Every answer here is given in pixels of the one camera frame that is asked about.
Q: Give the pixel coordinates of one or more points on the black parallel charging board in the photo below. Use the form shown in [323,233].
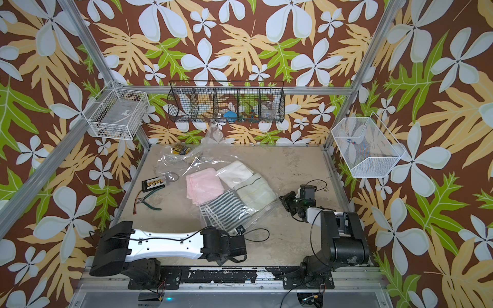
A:
[154,183]

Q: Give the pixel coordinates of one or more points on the black wire basket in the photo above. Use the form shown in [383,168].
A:
[228,102]

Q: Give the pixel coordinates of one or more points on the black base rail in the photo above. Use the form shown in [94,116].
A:
[231,275]

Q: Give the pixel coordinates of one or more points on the green handled pliers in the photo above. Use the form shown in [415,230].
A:
[143,200]

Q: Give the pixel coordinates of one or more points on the white wire basket left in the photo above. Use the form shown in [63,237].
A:
[117,113]

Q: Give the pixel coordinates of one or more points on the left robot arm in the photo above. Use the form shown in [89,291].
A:
[122,245]

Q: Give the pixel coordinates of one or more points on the white mesh basket right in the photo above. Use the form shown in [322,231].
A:
[367,146]

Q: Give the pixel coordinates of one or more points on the pink towel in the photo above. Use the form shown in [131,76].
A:
[204,186]

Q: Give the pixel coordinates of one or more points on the pale green towel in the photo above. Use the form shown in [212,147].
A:
[255,193]

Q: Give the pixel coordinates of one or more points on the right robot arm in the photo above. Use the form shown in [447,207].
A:
[342,241]

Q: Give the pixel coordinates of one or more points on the clear plastic vacuum bag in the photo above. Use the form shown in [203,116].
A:
[214,151]

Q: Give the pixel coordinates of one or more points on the green white striped towel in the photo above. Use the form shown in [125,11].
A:
[226,212]

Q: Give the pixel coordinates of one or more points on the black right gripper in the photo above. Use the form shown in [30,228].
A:
[286,199]

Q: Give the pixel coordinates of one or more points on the yellow black screwdriver bit case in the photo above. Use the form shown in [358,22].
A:
[180,149]

